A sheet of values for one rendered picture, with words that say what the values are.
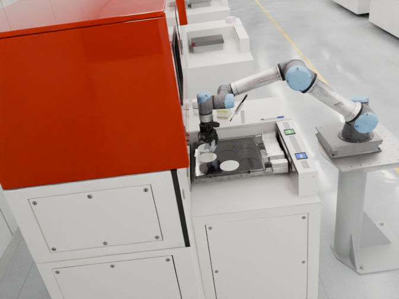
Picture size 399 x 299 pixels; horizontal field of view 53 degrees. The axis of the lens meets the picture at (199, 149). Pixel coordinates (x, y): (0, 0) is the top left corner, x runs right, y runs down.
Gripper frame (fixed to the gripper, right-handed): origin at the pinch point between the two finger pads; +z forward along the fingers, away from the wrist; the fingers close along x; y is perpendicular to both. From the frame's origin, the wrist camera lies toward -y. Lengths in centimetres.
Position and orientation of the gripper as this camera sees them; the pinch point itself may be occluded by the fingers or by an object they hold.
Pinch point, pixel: (212, 149)
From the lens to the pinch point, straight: 227.1
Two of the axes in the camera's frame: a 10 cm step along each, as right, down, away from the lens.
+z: 1.2, 8.6, 5.0
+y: -5.0, 4.9, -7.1
